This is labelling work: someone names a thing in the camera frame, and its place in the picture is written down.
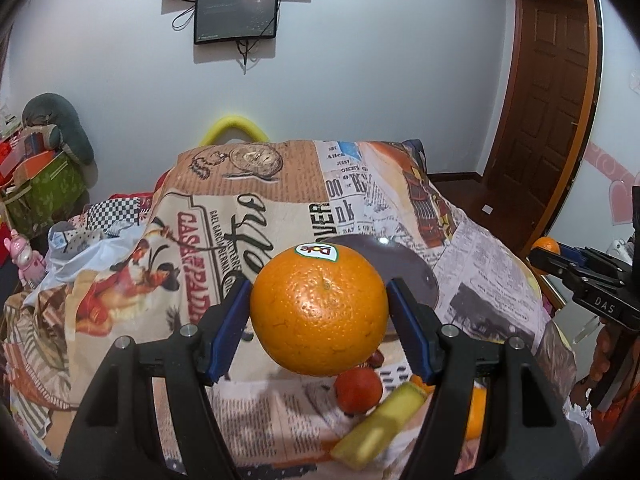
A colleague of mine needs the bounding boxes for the printed newspaper tablecloth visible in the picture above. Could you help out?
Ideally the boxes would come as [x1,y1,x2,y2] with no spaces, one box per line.
[1,141,576,469]

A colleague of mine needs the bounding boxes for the wall mounted black monitor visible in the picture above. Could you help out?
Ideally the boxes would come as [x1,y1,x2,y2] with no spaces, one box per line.
[194,0,280,44]

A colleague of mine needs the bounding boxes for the red tomato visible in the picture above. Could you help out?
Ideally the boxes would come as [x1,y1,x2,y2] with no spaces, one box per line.
[334,367,383,415]

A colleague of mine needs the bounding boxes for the brown wooden door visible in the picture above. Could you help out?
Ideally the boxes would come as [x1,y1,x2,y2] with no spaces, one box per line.
[484,0,597,254]

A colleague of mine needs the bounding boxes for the grey plush toy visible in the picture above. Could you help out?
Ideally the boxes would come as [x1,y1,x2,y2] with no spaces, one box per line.
[22,92,94,166]

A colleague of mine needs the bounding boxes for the pink toy figure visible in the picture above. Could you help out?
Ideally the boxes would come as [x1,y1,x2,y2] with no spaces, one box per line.
[3,230,47,290]

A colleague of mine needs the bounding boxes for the large orange with sticker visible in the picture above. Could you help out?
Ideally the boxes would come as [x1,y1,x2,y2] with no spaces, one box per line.
[250,243,388,377]

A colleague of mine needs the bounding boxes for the dark red jujube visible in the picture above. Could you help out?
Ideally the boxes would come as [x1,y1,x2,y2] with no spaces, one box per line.
[367,350,385,368]

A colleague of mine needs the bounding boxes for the orange fruit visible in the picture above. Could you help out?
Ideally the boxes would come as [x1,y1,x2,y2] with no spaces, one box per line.
[528,236,561,275]

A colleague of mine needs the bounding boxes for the small orange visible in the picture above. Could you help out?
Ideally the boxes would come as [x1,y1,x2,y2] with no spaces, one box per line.
[410,375,487,441]

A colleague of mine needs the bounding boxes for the green storage box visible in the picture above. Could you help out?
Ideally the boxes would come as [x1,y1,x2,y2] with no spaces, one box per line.
[1,153,86,238]

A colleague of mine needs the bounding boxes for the dark purple plate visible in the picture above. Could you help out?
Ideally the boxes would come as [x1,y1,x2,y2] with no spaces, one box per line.
[326,234,439,309]

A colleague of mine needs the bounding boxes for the yellow banana piece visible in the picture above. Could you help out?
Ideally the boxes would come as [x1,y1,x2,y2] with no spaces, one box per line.
[330,382,428,471]

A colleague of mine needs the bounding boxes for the yellow chair back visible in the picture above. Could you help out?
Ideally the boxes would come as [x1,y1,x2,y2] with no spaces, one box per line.
[198,115,270,146]

